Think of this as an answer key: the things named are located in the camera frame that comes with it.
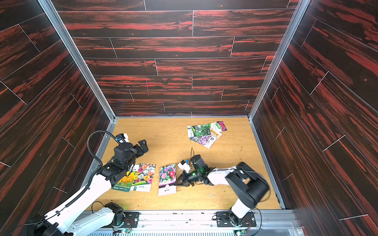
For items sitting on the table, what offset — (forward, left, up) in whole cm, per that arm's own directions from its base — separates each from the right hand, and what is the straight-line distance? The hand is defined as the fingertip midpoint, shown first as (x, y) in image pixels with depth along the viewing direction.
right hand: (175, 182), depth 82 cm
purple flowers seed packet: (+33, -18, -3) cm, 37 cm away
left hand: (+15, +19, +16) cm, 29 cm away
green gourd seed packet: (+42, -13, -4) cm, 45 cm away
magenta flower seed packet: (+48, -32, -5) cm, 58 cm away
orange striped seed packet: (+37, -25, -4) cm, 45 cm away
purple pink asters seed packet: (+1, +5, 0) cm, 5 cm away
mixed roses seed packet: (+4, +20, -4) cm, 20 cm away
